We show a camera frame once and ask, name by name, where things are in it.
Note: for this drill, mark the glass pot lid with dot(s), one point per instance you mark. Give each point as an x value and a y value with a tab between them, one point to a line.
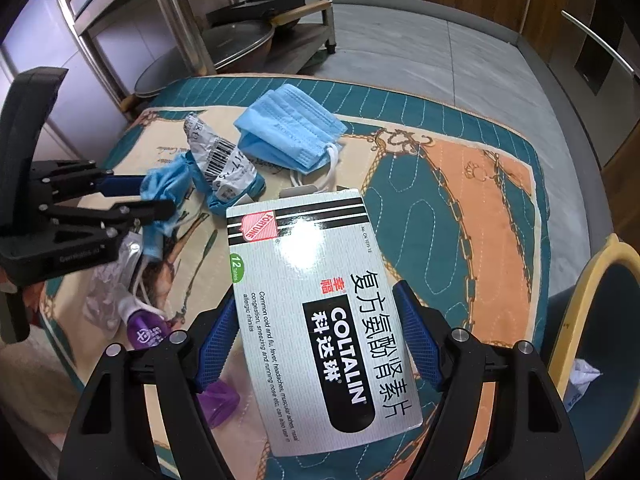
235	45

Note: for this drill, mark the printed quilted mat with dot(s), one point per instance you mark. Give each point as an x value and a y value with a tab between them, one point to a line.
425	200

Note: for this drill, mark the white tissue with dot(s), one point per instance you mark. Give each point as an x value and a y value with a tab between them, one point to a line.
585	375

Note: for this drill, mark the stainless steel rack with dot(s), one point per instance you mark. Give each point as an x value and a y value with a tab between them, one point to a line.
170	0

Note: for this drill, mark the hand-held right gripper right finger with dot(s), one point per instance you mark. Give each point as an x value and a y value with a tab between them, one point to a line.
420	330

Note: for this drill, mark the purple spray bottle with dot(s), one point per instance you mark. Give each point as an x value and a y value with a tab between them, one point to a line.
150	332

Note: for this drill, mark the yellow-rimmed teal bin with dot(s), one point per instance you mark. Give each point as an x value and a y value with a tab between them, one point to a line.
595	300

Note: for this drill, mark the blue face mask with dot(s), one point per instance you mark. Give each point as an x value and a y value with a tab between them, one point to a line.
287	125
162	180

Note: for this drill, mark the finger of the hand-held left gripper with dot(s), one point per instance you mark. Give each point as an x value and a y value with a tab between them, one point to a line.
145	210
120	186

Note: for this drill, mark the built-in steel oven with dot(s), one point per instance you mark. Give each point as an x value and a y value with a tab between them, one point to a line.
600	35

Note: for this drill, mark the grey striped medicine box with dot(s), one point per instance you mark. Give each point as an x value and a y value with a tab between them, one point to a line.
320	320

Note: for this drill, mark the white printed plastic package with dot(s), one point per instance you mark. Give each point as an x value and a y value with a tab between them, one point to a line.
220	160

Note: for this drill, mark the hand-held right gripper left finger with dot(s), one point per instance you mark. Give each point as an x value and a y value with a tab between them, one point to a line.
220	340

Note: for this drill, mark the silver foil blister pack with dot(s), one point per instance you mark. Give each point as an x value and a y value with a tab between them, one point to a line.
105	285

